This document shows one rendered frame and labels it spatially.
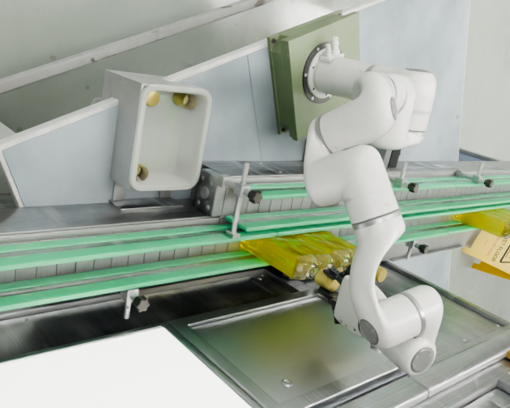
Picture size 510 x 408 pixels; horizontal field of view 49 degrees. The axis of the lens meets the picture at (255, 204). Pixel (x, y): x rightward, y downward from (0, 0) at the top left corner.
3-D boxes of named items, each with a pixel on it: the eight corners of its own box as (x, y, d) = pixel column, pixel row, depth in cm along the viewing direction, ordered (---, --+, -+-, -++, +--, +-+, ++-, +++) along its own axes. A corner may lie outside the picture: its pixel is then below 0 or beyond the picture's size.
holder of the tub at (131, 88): (106, 201, 124) (124, 214, 119) (122, 75, 116) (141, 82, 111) (172, 197, 136) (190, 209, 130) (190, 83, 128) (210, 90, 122)
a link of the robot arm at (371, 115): (341, 87, 116) (304, 87, 105) (401, 58, 108) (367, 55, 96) (363, 150, 115) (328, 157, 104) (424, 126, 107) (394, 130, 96)
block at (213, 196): (191, 206, 132) (209, 217, 127) (197, 167, 129) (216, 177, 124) (203, 206, 134) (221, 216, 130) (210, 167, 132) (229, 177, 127)
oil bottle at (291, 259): (239, 246, 137) (300, 285, 123) (243, 225, 136) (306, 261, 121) (256, 244, 141) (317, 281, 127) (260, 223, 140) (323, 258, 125)
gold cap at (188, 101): (199, 97, 123) (188, 93, 126) (187, 91, 120) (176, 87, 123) (192, 112, 123) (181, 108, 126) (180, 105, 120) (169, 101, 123)
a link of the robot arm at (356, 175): (423, 198, 103) (354, 220, 112) (384, 90, 104) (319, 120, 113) (387, 214, 90) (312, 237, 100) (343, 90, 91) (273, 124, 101)
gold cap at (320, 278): (312, 284, 122) (327, 294, 119) (316, 269, 121) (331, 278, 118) (323, 282, 124) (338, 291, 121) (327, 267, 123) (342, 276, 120)
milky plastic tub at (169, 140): (109, 179, 122) (129, 192, 116) (122, 74, 116) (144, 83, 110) (176, 177, 134) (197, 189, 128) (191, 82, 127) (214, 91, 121)
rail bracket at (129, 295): (98, 301, 116) (130, 333, 107) (102, 270, 114) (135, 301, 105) (116, 298, 119) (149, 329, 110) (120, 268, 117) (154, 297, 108)
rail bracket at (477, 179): (452, 176, 197) (487, 188, 187) (458, 155, 194) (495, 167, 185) (457, 176, 199) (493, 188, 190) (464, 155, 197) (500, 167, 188)
